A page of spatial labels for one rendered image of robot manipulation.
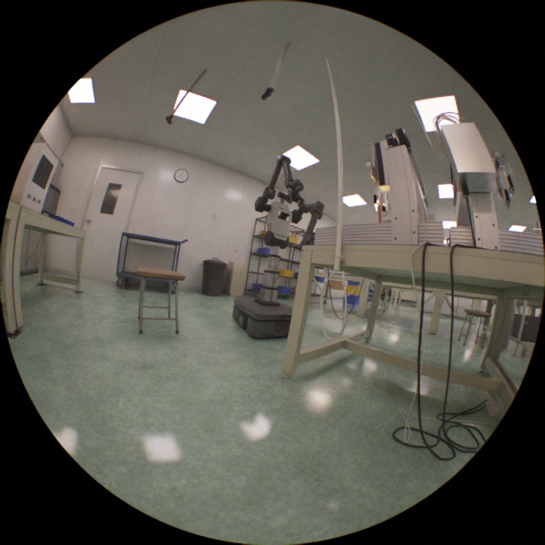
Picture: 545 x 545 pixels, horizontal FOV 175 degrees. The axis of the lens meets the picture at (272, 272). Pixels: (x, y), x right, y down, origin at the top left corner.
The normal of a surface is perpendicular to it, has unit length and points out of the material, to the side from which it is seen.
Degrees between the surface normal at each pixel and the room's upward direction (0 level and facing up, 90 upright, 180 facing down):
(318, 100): 180
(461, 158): 90
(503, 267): 90
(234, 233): 90
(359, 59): 180
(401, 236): 90
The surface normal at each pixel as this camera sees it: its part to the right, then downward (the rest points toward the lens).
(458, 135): -0.79, -0.12
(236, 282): 0.59, 0.15
